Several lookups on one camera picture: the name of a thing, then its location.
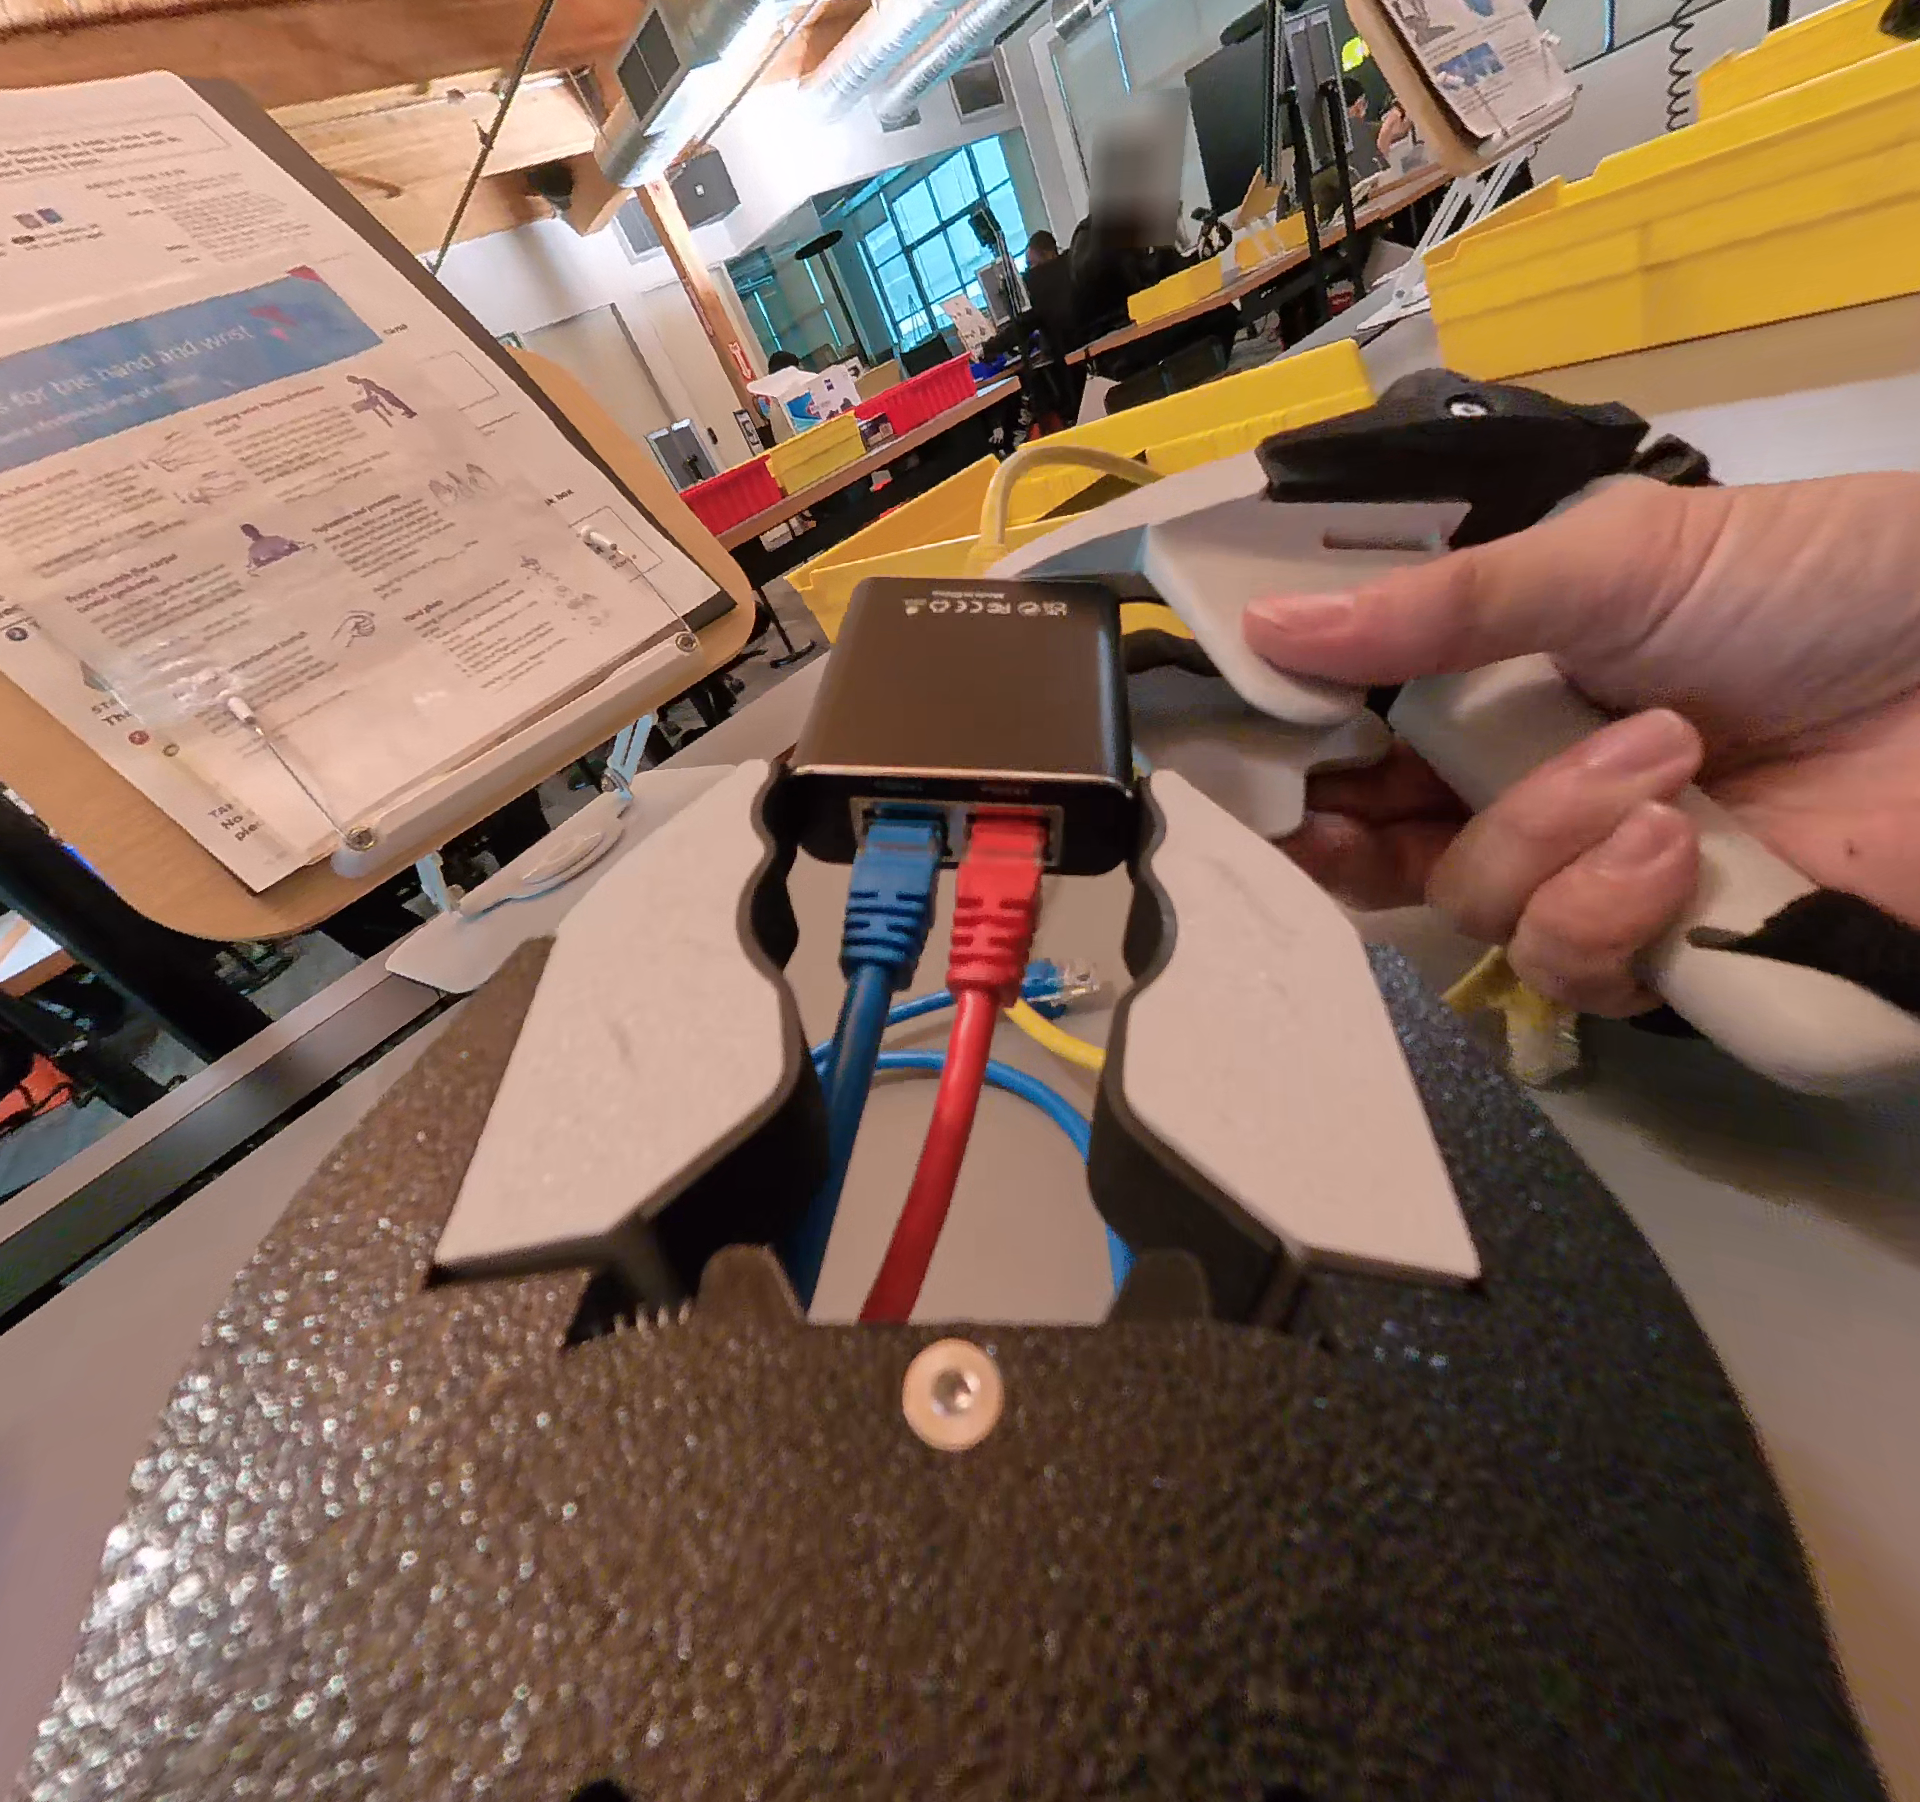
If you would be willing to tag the printed instruction sheet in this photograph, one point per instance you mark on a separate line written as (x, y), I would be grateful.
(300, 512)

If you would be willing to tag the yellow stacked storage bins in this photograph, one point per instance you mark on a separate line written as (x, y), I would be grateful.
(1724, 212)

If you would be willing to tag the black wall speaker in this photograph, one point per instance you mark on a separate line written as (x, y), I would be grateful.
(702, 186)

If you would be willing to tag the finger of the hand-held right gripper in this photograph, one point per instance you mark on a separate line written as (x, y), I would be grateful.
(1259, 767)
(1201, 541)

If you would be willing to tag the black network adapter box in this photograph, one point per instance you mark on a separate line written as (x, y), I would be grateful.
(959, 676)

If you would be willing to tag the person's right hand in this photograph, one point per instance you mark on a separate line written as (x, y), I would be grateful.
(1724, 632)

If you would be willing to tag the silver ventilation duct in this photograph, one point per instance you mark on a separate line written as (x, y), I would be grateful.
(780, 3)

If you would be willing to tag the red storage bin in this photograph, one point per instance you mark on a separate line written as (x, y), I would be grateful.
(734, 497)
(931, 399)

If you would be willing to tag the black computer monitor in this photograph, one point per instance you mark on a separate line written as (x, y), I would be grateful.
(1230, 107)

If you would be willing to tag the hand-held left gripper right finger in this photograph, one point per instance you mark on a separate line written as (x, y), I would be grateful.
(1275, 1054)

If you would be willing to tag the wooden document stand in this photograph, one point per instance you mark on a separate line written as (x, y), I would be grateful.
(1442, 18)
(631, 512)

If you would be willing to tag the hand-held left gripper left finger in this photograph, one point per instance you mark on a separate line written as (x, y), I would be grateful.
(631, 1054)

